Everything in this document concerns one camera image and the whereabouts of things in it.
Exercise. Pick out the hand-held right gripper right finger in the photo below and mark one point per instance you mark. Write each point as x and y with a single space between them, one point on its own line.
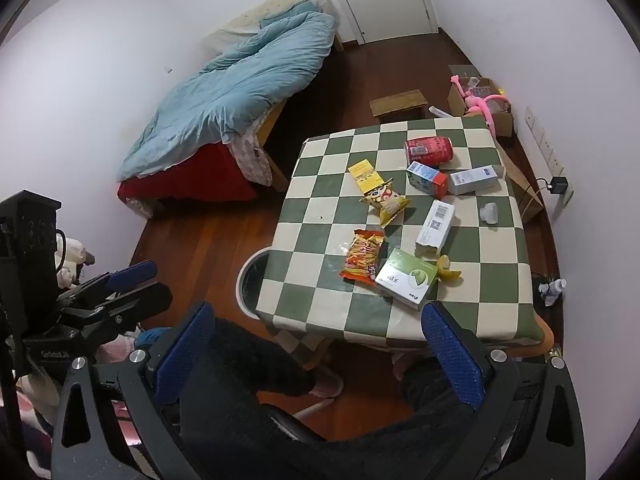
452 360

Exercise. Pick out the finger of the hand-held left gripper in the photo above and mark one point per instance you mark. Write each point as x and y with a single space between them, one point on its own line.
145 300
131 272

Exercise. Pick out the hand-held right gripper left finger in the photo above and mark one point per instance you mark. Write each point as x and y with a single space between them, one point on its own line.
185 355

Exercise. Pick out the white round bin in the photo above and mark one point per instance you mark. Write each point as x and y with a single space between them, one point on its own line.
242 285

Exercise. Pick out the green and white box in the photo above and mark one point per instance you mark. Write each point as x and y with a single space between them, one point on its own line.
407 280

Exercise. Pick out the white barcode box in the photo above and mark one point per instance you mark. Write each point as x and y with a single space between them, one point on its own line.
435 227

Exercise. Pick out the clear plastic cup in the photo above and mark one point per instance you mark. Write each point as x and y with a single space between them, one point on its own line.
490 212

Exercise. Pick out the blue and red carton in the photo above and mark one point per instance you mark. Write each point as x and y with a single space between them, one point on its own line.
426 180

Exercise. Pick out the red drink can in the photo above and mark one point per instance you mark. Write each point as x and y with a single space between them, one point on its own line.
429 151

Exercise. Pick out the blue cloth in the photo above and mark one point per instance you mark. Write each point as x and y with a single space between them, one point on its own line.
150 337

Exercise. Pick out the pink slipper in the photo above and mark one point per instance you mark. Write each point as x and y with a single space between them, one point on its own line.
405 362
325 385

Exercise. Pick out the banana peel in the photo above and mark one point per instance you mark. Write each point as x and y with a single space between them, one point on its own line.
447 271

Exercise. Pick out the small white bottles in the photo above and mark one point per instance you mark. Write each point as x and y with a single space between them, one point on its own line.
552 290

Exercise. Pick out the orange snack bag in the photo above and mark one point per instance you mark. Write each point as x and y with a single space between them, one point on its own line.
362 257

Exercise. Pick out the white quilted sheet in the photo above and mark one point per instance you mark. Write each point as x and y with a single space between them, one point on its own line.
247 155

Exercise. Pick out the cartoon face snack packet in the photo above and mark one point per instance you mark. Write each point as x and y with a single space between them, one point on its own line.
387 202

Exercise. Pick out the green and cream checkered tablecloth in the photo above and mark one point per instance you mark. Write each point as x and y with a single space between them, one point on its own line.
350 220

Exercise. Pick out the white and blue box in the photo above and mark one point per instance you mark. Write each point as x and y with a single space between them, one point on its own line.
475 180

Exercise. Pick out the black charger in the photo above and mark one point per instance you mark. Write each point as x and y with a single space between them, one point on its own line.
558 185

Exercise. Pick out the yellow snack packet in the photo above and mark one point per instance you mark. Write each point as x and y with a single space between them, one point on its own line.
364 174

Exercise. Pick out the cardboard box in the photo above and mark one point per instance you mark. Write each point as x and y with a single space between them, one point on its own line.
505 122

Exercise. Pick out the pink flamingo toy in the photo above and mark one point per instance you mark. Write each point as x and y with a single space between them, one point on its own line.
480 105

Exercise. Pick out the small wooden stool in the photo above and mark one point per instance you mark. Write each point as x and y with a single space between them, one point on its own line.
397 100

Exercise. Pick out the cream pillow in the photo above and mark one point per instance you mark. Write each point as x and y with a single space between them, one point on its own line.
280 2

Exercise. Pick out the wooden bed frame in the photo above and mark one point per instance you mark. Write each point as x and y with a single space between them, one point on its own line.
270 130

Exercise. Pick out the white wall sockets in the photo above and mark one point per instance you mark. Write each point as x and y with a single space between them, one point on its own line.
537 130

